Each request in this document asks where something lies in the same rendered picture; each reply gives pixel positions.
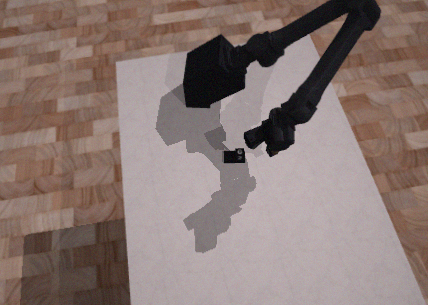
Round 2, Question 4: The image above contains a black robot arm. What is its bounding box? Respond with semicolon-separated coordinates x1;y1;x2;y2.
222;0;381;151

